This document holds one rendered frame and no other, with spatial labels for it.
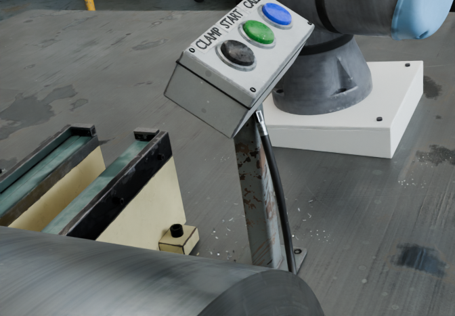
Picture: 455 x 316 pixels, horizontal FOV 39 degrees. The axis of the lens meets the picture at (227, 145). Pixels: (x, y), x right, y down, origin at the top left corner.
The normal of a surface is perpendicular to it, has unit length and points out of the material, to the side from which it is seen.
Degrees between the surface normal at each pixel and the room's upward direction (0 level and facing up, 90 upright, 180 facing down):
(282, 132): 90
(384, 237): 0
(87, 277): 20
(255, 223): 90
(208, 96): 90
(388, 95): 4
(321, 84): 73
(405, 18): 104
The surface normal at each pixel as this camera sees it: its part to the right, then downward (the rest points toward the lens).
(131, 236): 0.91, 0.07
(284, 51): 0.40, -0.69
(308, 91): -0.36, 0.22
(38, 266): 0.00, -0.99
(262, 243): -0.38, 0.48
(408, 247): -0.14, -0.87
